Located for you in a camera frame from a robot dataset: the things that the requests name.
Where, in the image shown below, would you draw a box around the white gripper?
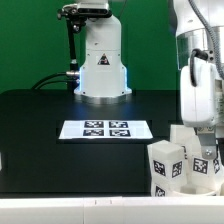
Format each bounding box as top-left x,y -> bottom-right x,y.
180,58 -> 224,160

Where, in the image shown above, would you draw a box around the white front wall rail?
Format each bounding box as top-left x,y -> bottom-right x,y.
0,196 -> 224,224

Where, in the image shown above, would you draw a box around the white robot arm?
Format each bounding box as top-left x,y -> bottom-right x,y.
74,0 -> 224,159

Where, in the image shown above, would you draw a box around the white marker sheet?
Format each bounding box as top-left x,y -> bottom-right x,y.
59,120 -> 153,140

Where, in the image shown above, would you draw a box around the white round stool seat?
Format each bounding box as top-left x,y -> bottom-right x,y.
149,179 -> 224,198

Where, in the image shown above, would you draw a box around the black cables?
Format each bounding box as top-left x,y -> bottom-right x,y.
31,71 -> 81,90

